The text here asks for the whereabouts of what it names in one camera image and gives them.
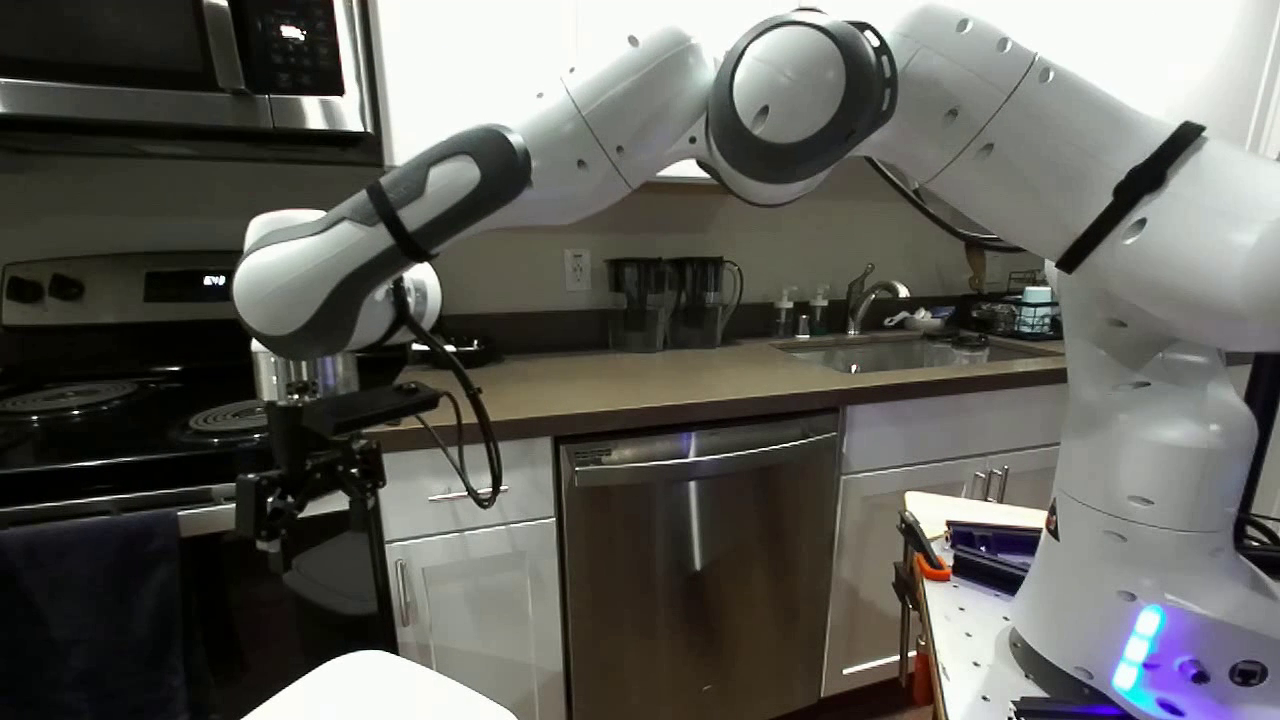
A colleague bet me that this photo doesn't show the stainless steel microwave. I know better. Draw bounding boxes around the stainless steel microwave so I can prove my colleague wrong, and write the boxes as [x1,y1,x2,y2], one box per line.
[0,0,385,145]

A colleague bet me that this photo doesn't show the stainless steel sink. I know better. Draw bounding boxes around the stainless steel sink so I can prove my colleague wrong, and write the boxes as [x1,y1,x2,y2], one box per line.
[772,333,1070,382]

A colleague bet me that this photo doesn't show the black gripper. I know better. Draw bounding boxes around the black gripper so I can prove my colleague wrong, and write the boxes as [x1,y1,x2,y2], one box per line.
[233,421,393,577]

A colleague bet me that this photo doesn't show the stainless electric range stove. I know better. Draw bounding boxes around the stainless electric range stove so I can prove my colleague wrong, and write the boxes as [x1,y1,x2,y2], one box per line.
[0,249,403,720]

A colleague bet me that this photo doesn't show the stainless steel dishwasher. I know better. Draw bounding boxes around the stainless steel dishwasher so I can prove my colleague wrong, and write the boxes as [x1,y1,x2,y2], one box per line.
[556,410,849,720]

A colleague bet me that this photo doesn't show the wide black arm strap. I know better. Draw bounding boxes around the wide black arm strap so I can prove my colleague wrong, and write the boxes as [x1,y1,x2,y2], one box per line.
[1057,116,1210,275]

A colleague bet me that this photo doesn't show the white wall outlet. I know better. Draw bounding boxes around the white wall outlet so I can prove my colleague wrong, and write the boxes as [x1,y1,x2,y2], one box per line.
[558,242,596,296]

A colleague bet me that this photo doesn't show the orange black bar clamp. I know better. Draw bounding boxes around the orange black bar clamp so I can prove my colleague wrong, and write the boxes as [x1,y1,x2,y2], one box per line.
[891,508,961,697]

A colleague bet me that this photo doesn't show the black elbow cable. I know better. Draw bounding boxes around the black elbow cable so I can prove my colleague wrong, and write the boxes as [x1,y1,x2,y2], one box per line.
[872,156,1032,257]

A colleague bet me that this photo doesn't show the thin black forearm strap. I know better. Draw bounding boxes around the thin black forearm strap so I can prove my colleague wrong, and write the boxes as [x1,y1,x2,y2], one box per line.
[361,177,437,268]

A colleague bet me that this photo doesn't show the grey metal mounting plate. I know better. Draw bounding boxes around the grey metal mounting plate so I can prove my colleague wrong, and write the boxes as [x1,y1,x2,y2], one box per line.
[914,572,1280,720]

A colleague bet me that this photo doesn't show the white upper cabinet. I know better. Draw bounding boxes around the white upper cabinet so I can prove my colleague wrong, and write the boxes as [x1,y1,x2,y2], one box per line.
[376,0,751,177]

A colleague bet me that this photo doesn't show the black dish with items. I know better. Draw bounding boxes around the black dish with items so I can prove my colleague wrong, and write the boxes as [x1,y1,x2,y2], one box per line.
[394,333,495,374]

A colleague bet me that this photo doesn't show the white under-sink cabinet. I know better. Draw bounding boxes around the white under-sink cabinet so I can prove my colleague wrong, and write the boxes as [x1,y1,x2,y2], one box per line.
[817,382,1070,700]

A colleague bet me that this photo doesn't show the dark dish rack items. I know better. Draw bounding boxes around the dark dish rack items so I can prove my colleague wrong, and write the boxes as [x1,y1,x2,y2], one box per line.
[976,275,1065,342]

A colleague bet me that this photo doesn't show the chrome sink faucet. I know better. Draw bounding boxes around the chrome sink faucet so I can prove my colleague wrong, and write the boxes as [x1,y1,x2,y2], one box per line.
[840,264,914,342]

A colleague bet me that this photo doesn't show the black hanging towel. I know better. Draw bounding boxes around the black hanging towel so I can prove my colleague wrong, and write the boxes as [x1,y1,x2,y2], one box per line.
[0,508,192,720]

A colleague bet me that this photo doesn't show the black countertop appliance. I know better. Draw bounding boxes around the black countertop appliance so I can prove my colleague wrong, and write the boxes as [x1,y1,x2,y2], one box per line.
[605,251,742,353]

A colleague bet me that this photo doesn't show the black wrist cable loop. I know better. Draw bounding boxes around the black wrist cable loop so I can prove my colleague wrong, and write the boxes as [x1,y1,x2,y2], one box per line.
[393,271,509,512]

